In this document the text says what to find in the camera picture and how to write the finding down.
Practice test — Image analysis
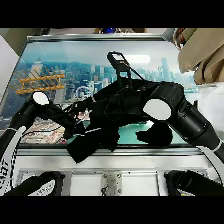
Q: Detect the black garment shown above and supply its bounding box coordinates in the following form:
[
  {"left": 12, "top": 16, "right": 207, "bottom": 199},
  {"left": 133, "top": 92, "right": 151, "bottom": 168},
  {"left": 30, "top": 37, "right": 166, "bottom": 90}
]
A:
[{"left": 65, "top": 81, "right": 174, "bottom": 165}]

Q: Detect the beige garment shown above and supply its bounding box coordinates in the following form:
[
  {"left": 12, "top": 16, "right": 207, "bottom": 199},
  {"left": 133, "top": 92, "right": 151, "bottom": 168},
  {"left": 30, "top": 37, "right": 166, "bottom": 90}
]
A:
[{"left": 177, "top": 27, "right": 224, "bottom": 86}]

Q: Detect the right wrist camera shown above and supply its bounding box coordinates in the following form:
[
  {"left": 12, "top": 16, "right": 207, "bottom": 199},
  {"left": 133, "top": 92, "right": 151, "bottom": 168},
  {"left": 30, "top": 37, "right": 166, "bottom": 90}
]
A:
[{"left": 106, "top": 50, "right": 136, "bottom": 83}]

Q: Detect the silver frame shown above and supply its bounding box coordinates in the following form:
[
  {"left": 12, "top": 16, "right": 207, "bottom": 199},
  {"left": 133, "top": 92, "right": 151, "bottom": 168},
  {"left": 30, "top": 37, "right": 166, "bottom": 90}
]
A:
[{"left": 0, "top": 33, "right": 224, "bottom": 197}]

